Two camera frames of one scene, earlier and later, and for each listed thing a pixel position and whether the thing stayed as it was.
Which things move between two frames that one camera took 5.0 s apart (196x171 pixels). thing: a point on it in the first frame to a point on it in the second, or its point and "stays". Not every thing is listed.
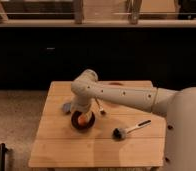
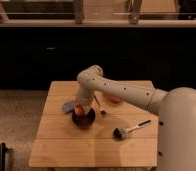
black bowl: [75, 120] stays
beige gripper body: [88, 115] to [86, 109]
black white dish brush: [119, 133] stays
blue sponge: [67, 107] stays
